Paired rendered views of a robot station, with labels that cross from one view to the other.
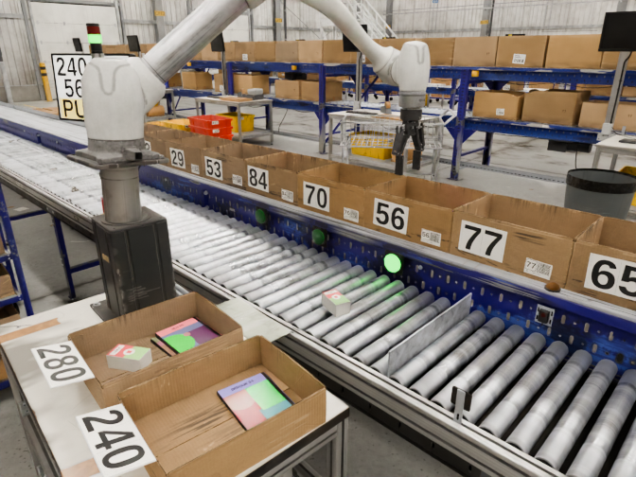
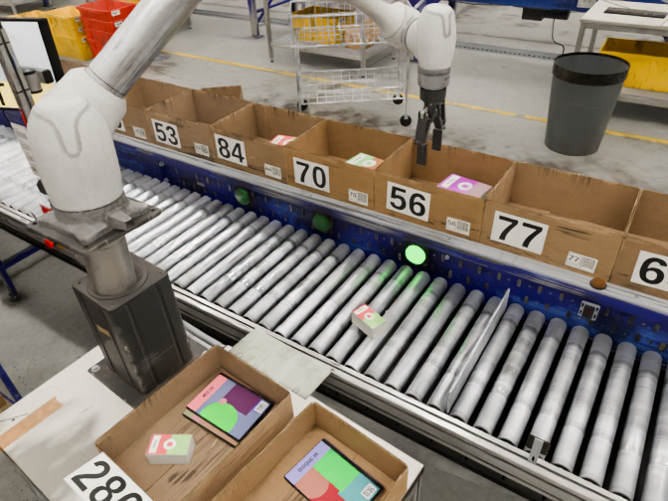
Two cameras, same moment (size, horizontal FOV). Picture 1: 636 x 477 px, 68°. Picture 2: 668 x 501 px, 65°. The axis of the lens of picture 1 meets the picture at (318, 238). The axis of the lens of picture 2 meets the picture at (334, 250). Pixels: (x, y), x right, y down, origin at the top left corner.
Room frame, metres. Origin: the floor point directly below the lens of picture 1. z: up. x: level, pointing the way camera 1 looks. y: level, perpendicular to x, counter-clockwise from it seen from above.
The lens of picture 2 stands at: (0.28, 0.21, 1.92)
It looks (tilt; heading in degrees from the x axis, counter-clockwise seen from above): 37 degrees down; 351
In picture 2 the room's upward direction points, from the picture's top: 3 degrees counter-clockwise
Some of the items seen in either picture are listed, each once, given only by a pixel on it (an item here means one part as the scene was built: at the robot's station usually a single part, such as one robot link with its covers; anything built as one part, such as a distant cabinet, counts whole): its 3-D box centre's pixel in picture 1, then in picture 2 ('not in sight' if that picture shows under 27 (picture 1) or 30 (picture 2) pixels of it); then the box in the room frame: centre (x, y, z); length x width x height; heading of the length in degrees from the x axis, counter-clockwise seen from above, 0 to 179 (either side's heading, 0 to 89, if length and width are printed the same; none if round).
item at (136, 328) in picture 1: (158, 345); (199, 428); (1.10, 0.44, 0.80); 0.38 x 0.28 x 0.10; 131
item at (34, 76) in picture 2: not in sight; (18, 67); (2.21, 0.93, 1.40); 0.28 x 0.11 x 0.11; 46
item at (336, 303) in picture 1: (335, 302); (368, 321); (1.39, -0.06, 0.77); 0.10 x 0.06 x 0.05; 28
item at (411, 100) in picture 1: (412, 99); (433, 76); (1.68, -0.32, 1.40); 0.09 x 0.09 x 0.06
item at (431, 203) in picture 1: (425, 211); (442, 186); (1.79, -0.43, 0.96); 0.39 x 0.29 x 0.17; 46
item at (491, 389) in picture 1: (503, 375); (559, 387); (1.07, -0.52, 0.72); 0.52 x 0.05 x 0.05; 136
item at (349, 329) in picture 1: (373, 315); (409, 326); (1.39, -0.19, 0.72); 0.52 x 0.05 x 0.05; 136
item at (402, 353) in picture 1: (432, 331); (480, 345); (1.23, -0.35, 0.76); 0.46 x 0.01 x 0.09; 136
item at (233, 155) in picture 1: (243, 165); (202, 123); (2.60, 0.41, 0.97); 0.39 x 0.29 x 0.17; 46
